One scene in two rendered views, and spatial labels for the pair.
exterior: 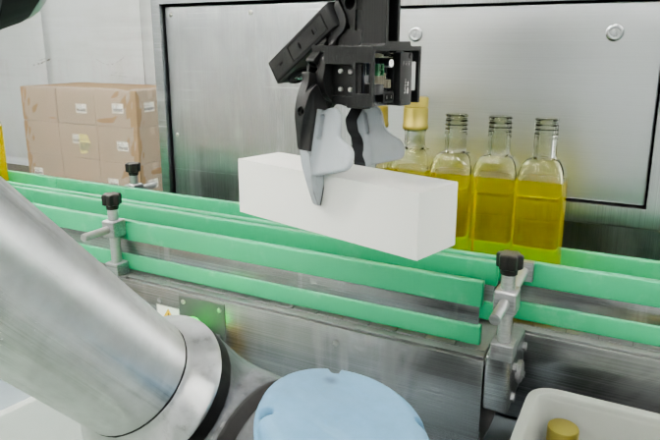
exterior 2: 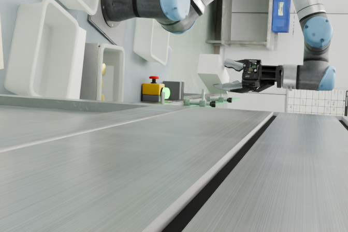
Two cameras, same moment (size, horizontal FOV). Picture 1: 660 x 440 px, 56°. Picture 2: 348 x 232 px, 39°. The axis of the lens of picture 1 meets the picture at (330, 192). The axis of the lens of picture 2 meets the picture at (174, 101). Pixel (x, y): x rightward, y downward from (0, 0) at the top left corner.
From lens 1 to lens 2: 1.39 m
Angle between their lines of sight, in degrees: 57
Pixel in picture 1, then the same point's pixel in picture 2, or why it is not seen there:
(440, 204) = (212, 64)
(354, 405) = (183, 4)
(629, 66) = not seen: hidden behind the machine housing
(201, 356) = (198, 1)
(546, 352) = not seen: hidden behind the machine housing
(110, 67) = not seen: outside the picture
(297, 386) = (188, 4)
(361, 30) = (265, 69)
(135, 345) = not seen: outside the picture
